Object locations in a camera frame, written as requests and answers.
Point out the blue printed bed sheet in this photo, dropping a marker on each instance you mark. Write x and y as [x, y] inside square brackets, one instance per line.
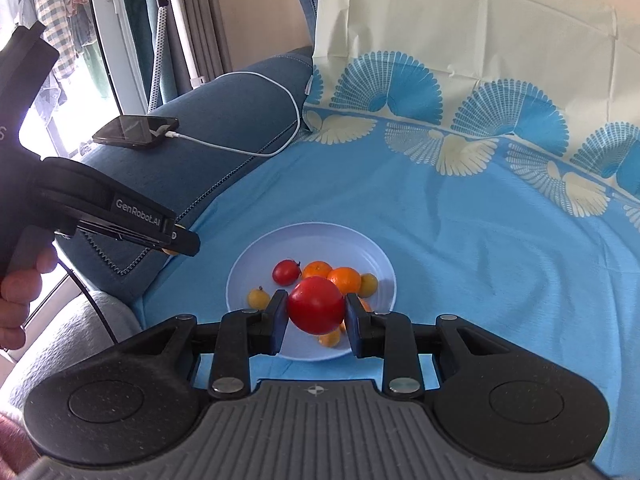
[475, 235]

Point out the small orange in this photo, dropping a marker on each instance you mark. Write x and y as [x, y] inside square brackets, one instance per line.
[316, 270]
[365, 305]
[330, 338]

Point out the black smartphone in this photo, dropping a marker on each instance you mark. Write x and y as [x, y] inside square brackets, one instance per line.
[130, 130]

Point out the light blue plate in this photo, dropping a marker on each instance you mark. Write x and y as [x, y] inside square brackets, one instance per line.
[320, 242]

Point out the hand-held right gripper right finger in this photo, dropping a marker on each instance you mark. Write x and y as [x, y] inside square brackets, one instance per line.
[352, 327]

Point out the blue sofa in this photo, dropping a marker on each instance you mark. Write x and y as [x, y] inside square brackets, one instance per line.
[225, 110]

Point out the dark red cloth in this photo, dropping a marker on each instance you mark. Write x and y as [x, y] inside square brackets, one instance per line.
[12, 440]

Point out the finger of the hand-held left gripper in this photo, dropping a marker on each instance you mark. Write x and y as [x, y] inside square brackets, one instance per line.
[187, 245]

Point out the white window frame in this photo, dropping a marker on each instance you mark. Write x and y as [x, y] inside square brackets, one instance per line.
[117, 50]

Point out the red tomato with green stem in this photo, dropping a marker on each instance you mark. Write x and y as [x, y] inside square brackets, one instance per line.
[286, 272]

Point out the black garment steamer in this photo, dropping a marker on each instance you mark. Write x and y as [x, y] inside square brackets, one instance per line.
[159, 60]

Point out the large orange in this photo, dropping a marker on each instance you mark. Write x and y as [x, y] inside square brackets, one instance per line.
[345, 280]

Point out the white fleece blanket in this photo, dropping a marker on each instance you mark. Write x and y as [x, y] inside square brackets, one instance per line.
[65, 340]

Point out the person's left hand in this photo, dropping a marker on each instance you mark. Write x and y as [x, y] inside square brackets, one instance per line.
[20, 295]

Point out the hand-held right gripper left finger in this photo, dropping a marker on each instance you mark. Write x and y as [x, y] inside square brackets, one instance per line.
[277, 320]

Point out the white steamer stand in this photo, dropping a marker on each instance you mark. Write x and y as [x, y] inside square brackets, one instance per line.
[187, 35]

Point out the hanging plaid shirt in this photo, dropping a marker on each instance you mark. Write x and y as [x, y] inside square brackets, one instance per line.
[50, 20]

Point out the brown longan with stem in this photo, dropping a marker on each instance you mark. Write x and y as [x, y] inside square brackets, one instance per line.
[258, 297]

